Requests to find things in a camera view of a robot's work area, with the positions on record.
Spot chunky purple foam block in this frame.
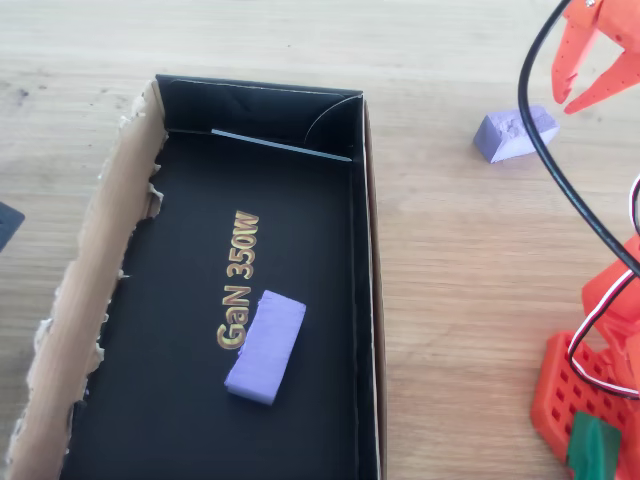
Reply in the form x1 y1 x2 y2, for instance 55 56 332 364
472 104 560 164

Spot flat purple foam block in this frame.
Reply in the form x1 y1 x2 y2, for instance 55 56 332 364
223 289 307 406

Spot black cardboard box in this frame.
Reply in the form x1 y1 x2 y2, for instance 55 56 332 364
3 73 387 480

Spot green table clamp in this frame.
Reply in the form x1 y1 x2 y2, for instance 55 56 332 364
566 411 624 480

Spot black camera cable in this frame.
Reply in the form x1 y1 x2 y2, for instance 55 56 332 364
517 0 640 279

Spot red white black servo wire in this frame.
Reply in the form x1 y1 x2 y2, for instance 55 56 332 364
567 174 640 401

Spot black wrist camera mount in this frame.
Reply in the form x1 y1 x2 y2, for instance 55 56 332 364
0 201 26 252

